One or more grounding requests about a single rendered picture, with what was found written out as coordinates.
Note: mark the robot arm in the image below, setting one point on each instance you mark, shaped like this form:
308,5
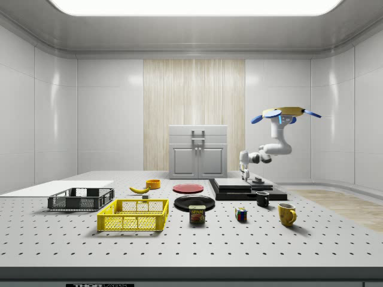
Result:
279,134

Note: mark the flat-sided can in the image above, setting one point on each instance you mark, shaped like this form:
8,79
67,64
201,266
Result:
197,214

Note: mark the dark grey basket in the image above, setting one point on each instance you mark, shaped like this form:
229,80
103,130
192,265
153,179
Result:
74,202

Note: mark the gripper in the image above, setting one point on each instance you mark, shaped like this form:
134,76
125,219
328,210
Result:
246,173

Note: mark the yellow basket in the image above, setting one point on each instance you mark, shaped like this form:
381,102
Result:
131,222

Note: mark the puzzle cube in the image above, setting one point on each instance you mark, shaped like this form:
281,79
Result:
241,214

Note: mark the yellow bowl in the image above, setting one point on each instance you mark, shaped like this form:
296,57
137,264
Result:
153,184

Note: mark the black mug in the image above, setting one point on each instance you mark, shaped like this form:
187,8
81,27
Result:
262,199

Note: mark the red plate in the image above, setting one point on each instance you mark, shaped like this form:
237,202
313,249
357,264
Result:
188,188

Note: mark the yellow mug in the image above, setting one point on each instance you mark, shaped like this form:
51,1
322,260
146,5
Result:
285,215

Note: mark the white cabinet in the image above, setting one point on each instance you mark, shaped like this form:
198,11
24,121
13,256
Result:
197,152

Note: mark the black plate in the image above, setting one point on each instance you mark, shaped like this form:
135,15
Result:
194,202

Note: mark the drone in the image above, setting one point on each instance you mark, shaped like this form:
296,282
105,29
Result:
282,111

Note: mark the black stove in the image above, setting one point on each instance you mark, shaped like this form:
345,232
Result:
233,185

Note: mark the banana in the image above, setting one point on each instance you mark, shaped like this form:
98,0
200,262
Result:
139,190

